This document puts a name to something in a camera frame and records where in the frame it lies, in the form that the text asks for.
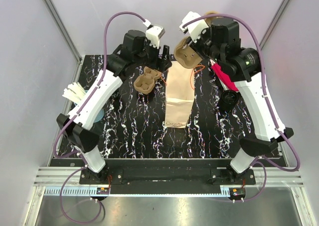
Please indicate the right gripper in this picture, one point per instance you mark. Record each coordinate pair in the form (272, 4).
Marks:
(205, 33)

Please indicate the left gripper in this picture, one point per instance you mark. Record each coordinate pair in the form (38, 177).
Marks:
(161, 64)

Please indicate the brown pulp cup carrier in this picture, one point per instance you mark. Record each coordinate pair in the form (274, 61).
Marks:
(145, 83)
(184, 54)

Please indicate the beige paper takeout bag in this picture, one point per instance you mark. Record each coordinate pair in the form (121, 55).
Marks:
(179, 94)

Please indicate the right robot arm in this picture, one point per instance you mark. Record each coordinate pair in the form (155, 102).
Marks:
(231, 43)

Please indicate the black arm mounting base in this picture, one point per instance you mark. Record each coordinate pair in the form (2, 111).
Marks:
(216, 171)

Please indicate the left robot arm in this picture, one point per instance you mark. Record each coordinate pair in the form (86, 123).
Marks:
(138, 49)

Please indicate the black coffee cup right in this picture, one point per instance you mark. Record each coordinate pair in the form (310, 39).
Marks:
(228, 100)

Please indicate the red cloth napkin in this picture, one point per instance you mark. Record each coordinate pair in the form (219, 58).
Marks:
(225, 77)

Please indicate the black marble pattern mat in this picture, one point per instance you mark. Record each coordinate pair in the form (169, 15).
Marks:
(133, 123)

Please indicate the light blue holder cup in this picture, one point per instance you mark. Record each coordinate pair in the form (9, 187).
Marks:
(99, 115)

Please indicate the white wooden stirrer bundle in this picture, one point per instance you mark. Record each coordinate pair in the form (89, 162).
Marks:
(74, 92)

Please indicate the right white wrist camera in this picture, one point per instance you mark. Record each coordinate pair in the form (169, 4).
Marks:
(194, 29)

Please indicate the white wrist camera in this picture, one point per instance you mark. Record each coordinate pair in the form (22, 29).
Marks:
(154, 33)
(194, 29)

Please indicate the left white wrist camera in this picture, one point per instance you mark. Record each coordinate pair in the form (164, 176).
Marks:
(154, 33)

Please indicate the aluminium frame rail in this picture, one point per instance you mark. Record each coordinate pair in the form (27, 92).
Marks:
(276, 197)

